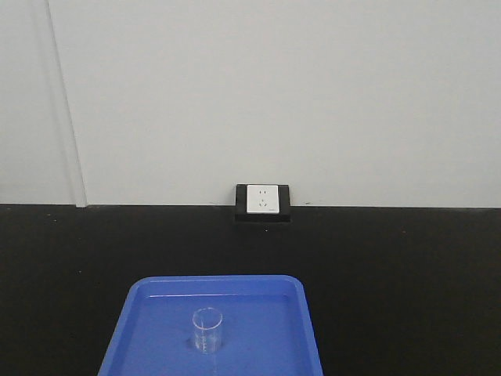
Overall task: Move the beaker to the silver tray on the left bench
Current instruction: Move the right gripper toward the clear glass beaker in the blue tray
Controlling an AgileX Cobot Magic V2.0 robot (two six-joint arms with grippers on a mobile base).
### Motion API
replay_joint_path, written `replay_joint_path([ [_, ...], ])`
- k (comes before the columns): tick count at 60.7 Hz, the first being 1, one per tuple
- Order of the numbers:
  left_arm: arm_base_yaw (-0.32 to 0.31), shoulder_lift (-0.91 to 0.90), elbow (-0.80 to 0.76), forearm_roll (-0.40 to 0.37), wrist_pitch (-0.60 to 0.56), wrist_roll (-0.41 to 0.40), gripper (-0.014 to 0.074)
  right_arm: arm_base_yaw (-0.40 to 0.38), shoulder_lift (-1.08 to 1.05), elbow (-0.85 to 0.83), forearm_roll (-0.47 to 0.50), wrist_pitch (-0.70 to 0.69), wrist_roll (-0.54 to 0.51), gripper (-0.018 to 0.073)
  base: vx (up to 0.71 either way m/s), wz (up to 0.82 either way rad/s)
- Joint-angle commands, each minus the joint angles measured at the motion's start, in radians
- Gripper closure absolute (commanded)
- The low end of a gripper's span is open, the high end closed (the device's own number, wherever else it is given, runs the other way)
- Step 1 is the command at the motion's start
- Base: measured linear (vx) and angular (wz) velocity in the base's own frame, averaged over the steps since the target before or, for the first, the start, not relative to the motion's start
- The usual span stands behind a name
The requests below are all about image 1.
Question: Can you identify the clear glass beaker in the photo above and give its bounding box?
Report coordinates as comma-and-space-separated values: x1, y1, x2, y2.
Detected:
192, 307, 223, 354

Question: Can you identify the blue plastic tray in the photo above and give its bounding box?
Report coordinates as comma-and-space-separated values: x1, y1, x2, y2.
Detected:
99, 275, 323, 375

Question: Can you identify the white socket in black housing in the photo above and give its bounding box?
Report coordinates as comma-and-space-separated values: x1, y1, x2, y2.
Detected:
234, 184, 291, 223

